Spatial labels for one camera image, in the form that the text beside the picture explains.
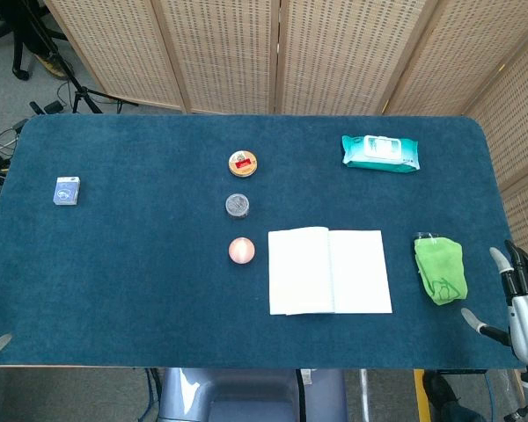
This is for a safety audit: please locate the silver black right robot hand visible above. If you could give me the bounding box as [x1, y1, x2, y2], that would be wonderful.
[460, 239, 528, 367]

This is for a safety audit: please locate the yellow and white notebook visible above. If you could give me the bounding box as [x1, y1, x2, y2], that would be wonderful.
[268, 226, 393, 317]

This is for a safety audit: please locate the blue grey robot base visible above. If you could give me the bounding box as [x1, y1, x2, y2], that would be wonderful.
[158, 367, 348, 422]

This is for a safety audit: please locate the green folded cloth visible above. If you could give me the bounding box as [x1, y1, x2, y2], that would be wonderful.
[413, 231, 469, 307]

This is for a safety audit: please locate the teal wet wipes pack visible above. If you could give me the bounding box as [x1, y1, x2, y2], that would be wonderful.
[341, 134, 422, 173]

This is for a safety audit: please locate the pink ball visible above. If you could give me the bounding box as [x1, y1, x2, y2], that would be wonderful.
[228, 236, 256, 265]

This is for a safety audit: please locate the clear jar of clips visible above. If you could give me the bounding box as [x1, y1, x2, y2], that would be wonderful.
[224, 193, 252, 220]

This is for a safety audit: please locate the round gold red tin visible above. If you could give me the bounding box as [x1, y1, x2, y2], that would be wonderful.
[228, 149, 260, 178]

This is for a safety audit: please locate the blue felt table cover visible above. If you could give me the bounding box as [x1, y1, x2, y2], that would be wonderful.
[0, 113, 528, 370]

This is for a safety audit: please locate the woven wooden folding screen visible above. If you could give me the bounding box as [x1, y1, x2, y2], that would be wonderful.
[43, 0, 528, 261]

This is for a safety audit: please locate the blue playing card box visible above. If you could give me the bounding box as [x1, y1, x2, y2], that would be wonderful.
[53, 176, 82, 207]

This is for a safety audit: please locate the black tripod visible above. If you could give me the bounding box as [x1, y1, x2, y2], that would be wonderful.
[24, 0, 138, 115]

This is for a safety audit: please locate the black office chair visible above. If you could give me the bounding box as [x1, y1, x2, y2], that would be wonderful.
[0, 0, 68, 82]

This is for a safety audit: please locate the black cable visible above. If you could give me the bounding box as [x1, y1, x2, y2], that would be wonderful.
[295, 368, 310, 422]

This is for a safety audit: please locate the blue cable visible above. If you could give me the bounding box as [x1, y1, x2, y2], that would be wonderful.
[143, 367, 165, 422]

